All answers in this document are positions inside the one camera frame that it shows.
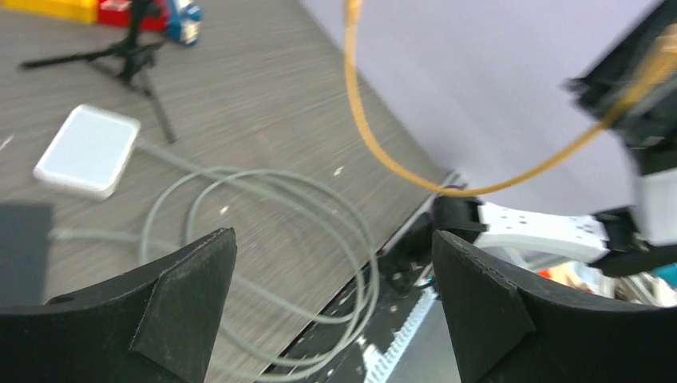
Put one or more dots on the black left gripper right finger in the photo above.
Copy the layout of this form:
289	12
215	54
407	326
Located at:
508	324

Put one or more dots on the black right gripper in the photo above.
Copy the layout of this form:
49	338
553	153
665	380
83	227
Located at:
631	91

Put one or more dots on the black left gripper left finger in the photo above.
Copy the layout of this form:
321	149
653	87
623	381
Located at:
156	323

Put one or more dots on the black network switch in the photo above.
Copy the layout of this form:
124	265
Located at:
25	245

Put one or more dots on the white network switch box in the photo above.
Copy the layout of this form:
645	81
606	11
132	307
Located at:
89	153

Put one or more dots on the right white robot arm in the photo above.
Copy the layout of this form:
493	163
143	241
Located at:
619	242

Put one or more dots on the black microphone tripod stand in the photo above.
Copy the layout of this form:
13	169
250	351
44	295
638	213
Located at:
136	59

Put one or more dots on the colourful toy block vehicle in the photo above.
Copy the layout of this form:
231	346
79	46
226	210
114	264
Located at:
179	21

